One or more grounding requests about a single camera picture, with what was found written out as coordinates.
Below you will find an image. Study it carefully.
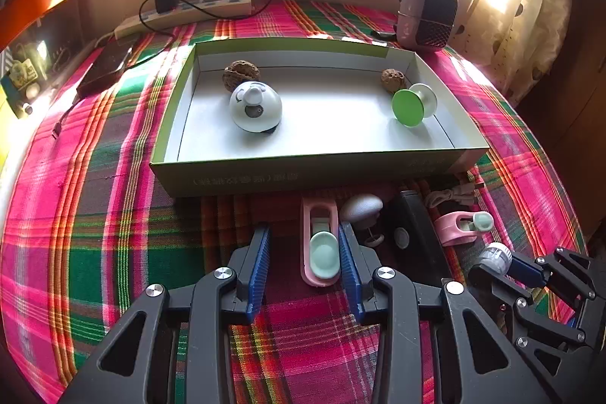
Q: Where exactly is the grey egg-shaped gadget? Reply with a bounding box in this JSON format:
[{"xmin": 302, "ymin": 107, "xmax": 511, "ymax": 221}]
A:
[{"xmin": 340, "ymin": 193, "xmax": 384, "ymax": 248}]

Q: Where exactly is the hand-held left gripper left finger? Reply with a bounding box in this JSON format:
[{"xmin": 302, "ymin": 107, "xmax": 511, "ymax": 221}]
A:
[{"xmin": 71, "ymin": 226, "xmax": 273, "ymax": 404}]

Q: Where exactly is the pink green plaid blanket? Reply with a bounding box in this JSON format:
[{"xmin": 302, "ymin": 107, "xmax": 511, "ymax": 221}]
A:
[{"xmin": 0, "ymin": 0, "xmax": 590, "ymax": 404}]

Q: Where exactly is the green white cardboard box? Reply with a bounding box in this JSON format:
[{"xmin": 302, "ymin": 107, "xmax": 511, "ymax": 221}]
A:
[{"xmin": 149, "ymin": 36, "xmax": 490, "ymax": 198}]

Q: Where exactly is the black bike light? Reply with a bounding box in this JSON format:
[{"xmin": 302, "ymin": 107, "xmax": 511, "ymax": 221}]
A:
[{"xmin": 381, "ymin": 190, "xmax": 455, "ymax": 291}]

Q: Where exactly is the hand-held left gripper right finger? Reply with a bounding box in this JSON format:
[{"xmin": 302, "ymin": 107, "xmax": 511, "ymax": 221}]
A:
[{"xmin": 338, "ymin": 221, "xmax": 552, "ymax": 404}]

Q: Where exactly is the white dome-shaped device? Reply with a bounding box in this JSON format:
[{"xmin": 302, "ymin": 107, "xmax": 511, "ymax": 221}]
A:
[{"xmin": 229, "ymin": 82, "xmax": 284, "ymax": 135}]

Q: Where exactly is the small brown walnut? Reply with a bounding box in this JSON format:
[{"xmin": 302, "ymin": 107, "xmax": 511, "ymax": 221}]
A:
[{"xmin": 381, "ymin": 68, "xmax": 407, "ymax": 94}]

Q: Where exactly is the white cable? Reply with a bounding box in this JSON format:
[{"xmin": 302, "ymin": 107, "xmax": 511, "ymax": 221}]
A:
[{"xmin": 423, "ymin": 184, "xmax": 476, "ymax": 211}]

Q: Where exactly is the short black cable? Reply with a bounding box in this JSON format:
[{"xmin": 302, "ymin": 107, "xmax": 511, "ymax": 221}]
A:
[{"xmin": 51, "ymin": 94, "xmax": 81, "ymax": 140}]

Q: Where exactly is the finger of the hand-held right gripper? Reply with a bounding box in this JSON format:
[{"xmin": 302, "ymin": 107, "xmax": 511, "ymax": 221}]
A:
[
  {"xmin": 468, "ymin": 264, "xmax": 590, "ymax": 355},
  {"xmin": 506, "ymin": 247, "xmax": 598, "ymax": 315}
]

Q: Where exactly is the pink clip light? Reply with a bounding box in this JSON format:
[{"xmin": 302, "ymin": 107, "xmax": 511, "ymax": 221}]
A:
[
  {"xmin": 300, "ymin": 197, "xmax": 342, "ymax": 289},
  {"xmin": 433, "ymin": 211, "xmax": 495, "ymax": 248}
]

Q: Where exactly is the beige power strip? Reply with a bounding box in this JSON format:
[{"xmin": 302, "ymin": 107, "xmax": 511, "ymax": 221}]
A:
[{"xmin": 115, "ymin": 0, "xmax": 251, "ymax": 39}]

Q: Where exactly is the green white knob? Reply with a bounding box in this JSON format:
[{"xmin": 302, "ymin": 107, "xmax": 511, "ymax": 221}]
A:
[{"xmin": 391, "ymin": 83, "xmax": 439, "ymax": 129}]

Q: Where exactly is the small green ornament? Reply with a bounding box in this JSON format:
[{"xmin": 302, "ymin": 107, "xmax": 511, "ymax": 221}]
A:
[{"xmin": 0, "ymin": 58, "xmax": 39, "ymax": 92}]

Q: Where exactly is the dotted cream curtain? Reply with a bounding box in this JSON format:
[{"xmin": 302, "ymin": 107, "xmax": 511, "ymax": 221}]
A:
[{"xmin": 461, "ymin": 0, "xmax": 576, "ymax": 102}]

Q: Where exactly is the black phone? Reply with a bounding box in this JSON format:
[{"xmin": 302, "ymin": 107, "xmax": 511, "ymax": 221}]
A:
[{"xmin": 77, "ymin": 36, "xmax": 136, "ymax": 98}]

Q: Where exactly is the large brown walnut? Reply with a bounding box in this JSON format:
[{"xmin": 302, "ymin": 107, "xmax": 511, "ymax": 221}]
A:
[{"xmin": 222, "ymin": 60, "xmax": 261, "ymax": 93}]

